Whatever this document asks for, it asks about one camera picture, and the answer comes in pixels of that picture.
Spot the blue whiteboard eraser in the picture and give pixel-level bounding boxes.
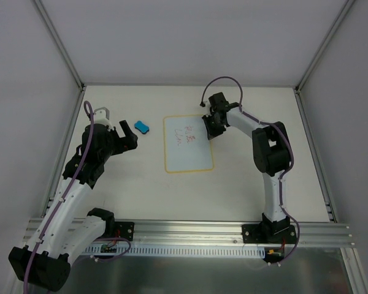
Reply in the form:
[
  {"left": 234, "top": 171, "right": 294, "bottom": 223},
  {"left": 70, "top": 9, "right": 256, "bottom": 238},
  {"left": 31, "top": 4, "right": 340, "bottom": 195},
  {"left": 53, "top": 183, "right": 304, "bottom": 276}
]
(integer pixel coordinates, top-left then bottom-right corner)
[{"left": 134, "top": 120, "right": 150, "bottom": 135}]

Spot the yellow framed whiteboard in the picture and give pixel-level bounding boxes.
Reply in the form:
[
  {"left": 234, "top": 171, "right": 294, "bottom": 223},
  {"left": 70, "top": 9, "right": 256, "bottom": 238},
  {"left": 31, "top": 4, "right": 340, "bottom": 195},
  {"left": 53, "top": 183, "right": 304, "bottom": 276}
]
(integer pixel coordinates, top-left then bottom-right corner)
[{"left": 163, "top": 115, "right": 214, "bottom": 173}]

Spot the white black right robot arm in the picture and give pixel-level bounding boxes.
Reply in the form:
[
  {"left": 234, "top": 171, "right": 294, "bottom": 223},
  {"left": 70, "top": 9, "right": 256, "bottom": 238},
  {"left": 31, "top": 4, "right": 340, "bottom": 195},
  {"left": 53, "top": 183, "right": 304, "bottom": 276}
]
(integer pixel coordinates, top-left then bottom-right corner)
[{"left": 202, "top": 92, "right": 297, "bottom": 244}]

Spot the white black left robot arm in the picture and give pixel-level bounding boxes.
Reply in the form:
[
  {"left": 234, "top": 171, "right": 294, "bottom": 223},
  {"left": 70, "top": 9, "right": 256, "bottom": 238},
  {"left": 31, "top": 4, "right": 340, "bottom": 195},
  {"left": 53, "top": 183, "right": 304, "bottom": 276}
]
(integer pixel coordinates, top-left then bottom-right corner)
[{"left": 9, "top": 120, "right": 137, "bottom": 293}]

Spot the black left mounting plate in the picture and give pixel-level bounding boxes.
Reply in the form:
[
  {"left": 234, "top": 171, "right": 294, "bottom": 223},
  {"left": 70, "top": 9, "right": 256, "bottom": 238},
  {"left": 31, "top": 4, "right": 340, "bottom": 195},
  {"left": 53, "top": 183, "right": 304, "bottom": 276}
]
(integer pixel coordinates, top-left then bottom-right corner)
[{"left": 114, "top": 221, "right": 135, "bottom": 241}]

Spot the black mounting plate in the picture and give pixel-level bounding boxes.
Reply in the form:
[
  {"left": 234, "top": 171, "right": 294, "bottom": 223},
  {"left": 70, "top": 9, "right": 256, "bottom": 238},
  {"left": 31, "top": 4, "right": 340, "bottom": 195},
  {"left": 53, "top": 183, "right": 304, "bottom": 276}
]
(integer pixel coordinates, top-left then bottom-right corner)
[
  {"left": 114, "top": 221, "right": 135, "bottom": 241},
  {"left": 242, "top": 223, "right": 297, "bottom": 244}
]

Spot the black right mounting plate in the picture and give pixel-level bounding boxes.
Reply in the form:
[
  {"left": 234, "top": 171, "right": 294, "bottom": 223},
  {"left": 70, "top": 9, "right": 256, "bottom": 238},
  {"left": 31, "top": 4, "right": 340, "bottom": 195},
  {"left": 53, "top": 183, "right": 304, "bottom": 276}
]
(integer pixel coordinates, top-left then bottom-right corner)
[{"left": 242, "top": 223, "right": 297, "bottom": 244}]

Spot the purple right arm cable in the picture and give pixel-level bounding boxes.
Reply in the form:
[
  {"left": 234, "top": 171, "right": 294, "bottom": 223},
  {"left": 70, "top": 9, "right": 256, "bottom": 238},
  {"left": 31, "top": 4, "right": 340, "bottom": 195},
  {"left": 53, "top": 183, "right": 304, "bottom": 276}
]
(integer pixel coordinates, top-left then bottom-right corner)
[{"left": 199, "top": 76, "right": 301, "bottom": 267}]

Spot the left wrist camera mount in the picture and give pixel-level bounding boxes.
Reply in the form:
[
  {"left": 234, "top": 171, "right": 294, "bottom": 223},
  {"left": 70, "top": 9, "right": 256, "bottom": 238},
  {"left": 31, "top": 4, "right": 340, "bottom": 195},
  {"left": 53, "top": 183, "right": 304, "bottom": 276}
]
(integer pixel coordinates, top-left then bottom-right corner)
[{"left": 93, "top": 107, "right": 113, "bottom": 131}]

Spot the left aluminium side rail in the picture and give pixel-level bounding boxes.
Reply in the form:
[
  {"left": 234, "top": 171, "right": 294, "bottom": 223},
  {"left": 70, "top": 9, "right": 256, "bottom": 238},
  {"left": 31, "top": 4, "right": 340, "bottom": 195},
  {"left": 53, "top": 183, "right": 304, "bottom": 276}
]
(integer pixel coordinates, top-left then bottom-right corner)
[{"left": 39, "top": 85, "right": 86, "bottom": 217}]

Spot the aluminium side rail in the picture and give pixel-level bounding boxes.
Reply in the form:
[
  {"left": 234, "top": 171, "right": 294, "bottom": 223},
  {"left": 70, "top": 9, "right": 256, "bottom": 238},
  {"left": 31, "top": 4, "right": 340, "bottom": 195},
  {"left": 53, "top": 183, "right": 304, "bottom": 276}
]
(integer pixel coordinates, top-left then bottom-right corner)
[
  {"left": 39, "top": 85, "right": 86, "bottom": 217},
  {"left": 294, "top": 88, "right": 338, "bottom": 223}
]

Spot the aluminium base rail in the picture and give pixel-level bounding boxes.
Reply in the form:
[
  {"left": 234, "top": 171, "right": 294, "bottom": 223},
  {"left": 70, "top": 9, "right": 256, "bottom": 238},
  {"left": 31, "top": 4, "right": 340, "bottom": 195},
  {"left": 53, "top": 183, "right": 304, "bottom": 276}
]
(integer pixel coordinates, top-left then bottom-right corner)
[{"left": 23, "top": 216, "right": 355, "bottom": 247}]

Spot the white slotted cable duct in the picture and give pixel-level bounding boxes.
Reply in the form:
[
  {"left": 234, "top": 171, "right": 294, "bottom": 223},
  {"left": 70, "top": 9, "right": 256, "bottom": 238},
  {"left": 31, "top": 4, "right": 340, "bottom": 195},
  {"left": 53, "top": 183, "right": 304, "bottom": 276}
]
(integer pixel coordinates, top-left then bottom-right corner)
[{"left": 82, "top": 243, "right": 266, "bottom": 259}]

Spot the right aluminium side rail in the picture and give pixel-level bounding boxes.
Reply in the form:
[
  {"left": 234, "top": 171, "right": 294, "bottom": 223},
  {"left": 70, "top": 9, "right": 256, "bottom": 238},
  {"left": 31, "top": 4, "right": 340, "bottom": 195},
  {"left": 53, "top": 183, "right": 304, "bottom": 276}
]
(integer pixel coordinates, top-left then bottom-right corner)
[{"left": 294, "top": 88, "right": 338, "bottom": 223}]

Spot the aluminium corner post left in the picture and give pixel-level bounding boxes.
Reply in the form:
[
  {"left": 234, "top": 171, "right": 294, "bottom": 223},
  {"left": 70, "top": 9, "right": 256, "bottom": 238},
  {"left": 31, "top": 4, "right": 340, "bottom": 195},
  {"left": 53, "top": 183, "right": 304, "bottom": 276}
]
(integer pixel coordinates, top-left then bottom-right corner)
[{"left": 31, "top": 0, "right": 85, "bottom": 91}]

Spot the aluminium corner post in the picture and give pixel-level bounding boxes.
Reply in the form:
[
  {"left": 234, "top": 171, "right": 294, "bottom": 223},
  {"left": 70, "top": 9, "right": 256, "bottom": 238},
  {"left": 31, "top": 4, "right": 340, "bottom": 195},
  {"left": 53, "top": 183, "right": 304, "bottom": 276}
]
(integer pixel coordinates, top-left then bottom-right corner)
[
  {"left": 31, "top": 0, "right": 85, "bottom": 91},
  {"left": 295, "top": 0, "right": 356, "bottom": 93}
]

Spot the aluminium corner post right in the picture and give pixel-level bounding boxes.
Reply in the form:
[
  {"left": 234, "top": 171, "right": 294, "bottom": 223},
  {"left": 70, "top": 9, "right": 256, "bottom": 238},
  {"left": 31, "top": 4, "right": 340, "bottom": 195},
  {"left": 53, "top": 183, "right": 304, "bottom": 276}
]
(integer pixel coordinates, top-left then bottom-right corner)
[{"left": 295, "top": 0, "right": 356, "bottom": 93}]

